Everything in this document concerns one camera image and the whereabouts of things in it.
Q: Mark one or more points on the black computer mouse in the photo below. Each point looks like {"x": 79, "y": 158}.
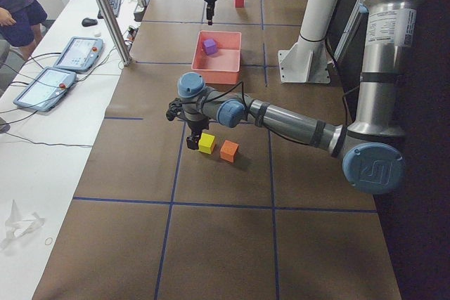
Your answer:
{"x": 88, "y": 22}

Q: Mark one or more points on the person in dark clothes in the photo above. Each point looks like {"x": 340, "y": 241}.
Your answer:
{"x": 21, "y": 24}

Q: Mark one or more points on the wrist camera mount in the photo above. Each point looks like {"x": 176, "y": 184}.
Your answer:
{"x": 175, "y": 110}

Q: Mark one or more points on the yellow foam block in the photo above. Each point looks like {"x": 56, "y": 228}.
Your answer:
{"x": 206, "y": 143}

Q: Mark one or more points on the near teach pendant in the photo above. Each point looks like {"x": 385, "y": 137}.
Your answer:
{"x": 46, "y": 90}

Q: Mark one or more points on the far teach pendant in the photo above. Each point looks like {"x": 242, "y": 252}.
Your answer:
{"x": 80, "y": 54}

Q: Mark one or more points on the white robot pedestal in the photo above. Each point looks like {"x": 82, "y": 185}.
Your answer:
{"x": 306, "y": 61}

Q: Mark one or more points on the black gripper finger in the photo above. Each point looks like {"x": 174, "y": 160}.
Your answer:
{"x": 210, "y": 14}
{"x": 193, "y": 140}

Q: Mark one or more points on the purple foam block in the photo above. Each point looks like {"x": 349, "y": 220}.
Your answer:
{"x": 209, "y": 46}

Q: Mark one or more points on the aluminium frame post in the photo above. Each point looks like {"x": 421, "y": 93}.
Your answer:
{"x": 114, "y": 30}

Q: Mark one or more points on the orange foam block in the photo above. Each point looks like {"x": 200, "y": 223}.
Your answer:
{"x": 229, "y": 151}

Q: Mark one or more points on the pink plastic bin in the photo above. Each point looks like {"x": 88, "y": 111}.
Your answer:
{"x": 223, "y": 67}

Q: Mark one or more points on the crumpled white paper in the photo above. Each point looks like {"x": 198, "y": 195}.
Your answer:
{"x": 17, "y": 226}

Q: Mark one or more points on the red foam block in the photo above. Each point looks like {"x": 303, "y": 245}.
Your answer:
{"x": 239, "y": 3}

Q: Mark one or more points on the teach pendant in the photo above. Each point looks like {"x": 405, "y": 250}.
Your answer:
{"x": 46, "y": 90}
{"x": 80, "y": 54}

